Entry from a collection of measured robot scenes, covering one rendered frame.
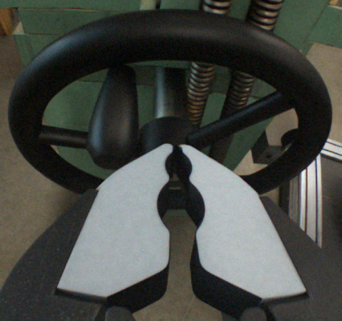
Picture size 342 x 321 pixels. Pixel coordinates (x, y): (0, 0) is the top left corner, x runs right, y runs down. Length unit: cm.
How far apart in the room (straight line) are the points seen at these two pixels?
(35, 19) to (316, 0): 32
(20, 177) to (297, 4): 114
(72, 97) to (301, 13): 37
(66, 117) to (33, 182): 68
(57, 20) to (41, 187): 87
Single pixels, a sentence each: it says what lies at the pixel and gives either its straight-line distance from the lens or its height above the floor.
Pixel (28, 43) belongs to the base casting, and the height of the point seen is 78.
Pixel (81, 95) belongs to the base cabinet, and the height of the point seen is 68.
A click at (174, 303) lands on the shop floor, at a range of 104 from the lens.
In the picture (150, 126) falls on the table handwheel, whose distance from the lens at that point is 24.
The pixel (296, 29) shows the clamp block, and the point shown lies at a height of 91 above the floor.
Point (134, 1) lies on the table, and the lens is 35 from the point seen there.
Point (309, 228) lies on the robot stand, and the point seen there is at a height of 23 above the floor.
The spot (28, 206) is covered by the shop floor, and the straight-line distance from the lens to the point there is 115.
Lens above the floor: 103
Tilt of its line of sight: 59 degrees down
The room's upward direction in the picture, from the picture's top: 15 degrees clockwise
